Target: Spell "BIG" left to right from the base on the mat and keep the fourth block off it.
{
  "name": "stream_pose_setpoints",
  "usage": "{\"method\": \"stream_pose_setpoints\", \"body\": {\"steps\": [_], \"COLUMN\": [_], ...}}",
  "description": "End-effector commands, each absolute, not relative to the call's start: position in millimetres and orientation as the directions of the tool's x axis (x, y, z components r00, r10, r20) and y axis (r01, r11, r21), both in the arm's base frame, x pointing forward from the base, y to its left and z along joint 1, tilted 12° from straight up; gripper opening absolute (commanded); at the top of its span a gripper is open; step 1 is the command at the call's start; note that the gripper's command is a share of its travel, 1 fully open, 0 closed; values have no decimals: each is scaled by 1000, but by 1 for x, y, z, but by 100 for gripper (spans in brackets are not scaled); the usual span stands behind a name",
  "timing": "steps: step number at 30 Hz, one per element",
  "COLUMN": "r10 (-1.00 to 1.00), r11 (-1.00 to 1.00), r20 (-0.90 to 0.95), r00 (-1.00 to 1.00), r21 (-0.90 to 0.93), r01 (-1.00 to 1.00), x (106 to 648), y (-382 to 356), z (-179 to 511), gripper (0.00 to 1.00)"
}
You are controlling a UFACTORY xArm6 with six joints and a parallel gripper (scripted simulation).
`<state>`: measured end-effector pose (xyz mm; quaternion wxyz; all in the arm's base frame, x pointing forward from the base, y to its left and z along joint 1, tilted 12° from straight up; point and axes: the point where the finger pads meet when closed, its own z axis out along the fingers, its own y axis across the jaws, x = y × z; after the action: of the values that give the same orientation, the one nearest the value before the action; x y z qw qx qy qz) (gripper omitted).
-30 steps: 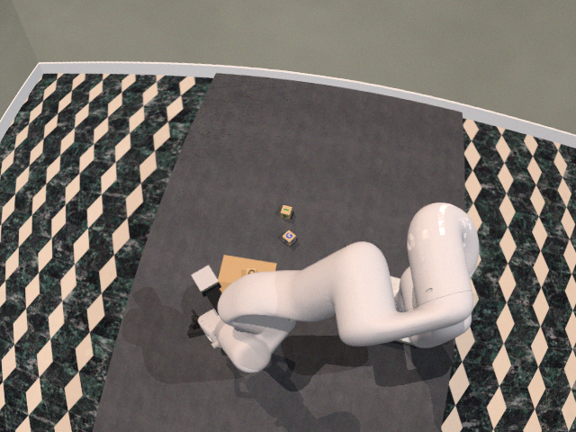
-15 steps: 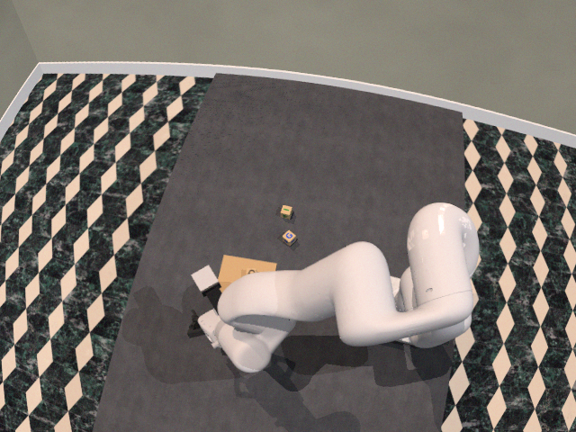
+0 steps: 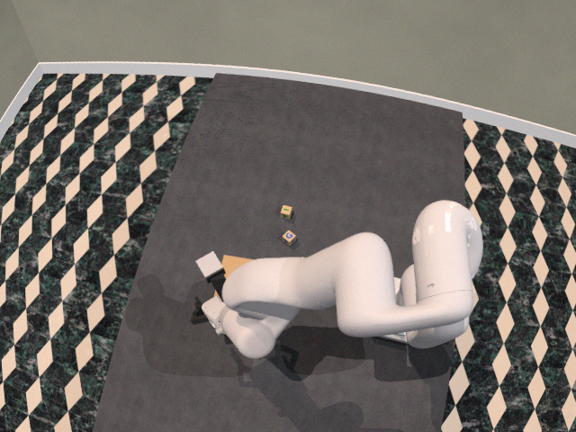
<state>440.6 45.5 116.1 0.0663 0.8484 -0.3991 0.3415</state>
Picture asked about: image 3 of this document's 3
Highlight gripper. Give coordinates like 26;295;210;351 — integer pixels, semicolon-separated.
191;295;226;329

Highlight orange flat mat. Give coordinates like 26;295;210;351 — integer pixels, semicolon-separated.
222;255;253;279

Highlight tan block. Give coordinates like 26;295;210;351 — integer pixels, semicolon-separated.
283;230;296;246
281;205;293;220

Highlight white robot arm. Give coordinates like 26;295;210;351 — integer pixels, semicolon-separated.
196;201;483;359

